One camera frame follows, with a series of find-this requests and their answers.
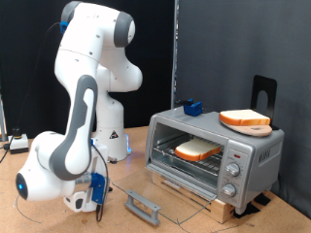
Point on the black backdrop curtain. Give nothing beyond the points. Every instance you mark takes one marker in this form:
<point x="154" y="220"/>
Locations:
<point x="26" y="64"/>

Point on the vertical metal pole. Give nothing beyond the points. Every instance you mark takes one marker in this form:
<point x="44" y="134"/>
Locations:
<point x="175" y="64"/>

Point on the silver toaster oven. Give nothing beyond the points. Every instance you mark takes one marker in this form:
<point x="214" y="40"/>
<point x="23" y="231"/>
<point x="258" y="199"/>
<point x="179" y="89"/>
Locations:
<point x="259" y="155"/>

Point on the white bread slice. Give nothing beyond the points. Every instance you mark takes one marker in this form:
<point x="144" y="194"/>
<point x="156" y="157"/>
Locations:
<point x="197" y="149"/>
<point x="243" y="118"/>

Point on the black foam pad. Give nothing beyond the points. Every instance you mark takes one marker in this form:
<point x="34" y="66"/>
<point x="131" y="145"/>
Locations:
<point x="263" y="199"/>
<point x="246" y="210"/>

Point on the silver oven knob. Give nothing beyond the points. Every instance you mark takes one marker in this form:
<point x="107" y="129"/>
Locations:
<point x="233" y="169"/>
<point x="228" y="189"/>

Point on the white emergency stop box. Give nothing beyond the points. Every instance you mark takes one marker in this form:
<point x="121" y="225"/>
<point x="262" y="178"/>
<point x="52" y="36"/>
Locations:
<point x="18" y="142"/>

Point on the black metal bookend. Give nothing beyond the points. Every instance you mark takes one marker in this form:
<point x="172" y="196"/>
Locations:
<point x="259" y="84"/>

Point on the round wooden serving board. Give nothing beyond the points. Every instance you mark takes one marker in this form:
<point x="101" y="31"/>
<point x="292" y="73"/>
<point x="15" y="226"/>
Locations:
<point x="256" y="131"/>

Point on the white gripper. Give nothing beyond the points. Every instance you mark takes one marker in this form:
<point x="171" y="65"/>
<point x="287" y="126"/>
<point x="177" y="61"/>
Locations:
<point x="76" y="202"/>

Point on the blue small object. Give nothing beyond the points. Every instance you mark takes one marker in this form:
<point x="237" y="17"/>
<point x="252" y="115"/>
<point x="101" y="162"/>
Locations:
<point x="193" y="108"/>

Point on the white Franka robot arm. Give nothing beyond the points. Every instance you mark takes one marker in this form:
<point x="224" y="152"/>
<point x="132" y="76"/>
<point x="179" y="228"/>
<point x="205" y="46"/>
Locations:
<point x="81" y="129"/>

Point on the wooden slatted crate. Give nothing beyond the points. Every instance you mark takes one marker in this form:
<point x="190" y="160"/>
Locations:
<point x="223" y="210"/>

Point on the grey backdrop curtain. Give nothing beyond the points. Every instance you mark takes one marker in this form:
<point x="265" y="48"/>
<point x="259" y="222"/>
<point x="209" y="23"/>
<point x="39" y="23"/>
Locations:
<point x="259" y="39"/>

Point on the metal frame leg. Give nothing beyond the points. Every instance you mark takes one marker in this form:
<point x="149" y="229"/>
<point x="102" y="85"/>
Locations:
<point x="2" y="123"/>

